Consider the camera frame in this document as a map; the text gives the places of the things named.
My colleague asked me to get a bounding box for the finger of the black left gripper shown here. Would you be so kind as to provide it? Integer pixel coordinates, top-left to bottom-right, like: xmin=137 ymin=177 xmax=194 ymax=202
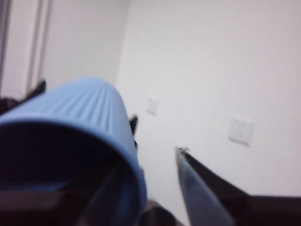
xmin=0 ymin=79 xmax=47 ymax=116
xmin=128 ymin=114 xmax=139 ymax=148

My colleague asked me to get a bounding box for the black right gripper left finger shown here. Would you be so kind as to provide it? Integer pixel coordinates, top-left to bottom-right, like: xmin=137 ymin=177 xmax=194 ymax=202
xmin=0 ymin=162 xmax=126 ymax=226

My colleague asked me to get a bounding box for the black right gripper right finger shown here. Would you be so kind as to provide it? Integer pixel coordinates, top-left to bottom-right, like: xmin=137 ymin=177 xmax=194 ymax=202
xmin=175 ymin=145 xmax=301 ymax=226

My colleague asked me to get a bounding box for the blue ribbed plastic cup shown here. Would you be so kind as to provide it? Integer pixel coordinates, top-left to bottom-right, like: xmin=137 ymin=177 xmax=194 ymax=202
xmin=0 ymin=75 xmax=148 ymax=226

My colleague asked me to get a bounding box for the white wall power socket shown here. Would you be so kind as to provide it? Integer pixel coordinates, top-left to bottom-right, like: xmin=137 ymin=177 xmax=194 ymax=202
xmin=146 ymin=95 xmax=160 ymax=116
xmin=228 ymin=116 xmax=257 ymax=148

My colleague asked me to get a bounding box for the white door frame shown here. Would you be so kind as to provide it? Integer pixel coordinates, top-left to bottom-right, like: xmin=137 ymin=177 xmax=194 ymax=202
xmin=0 ymin=0 xmax=51 ymax=95

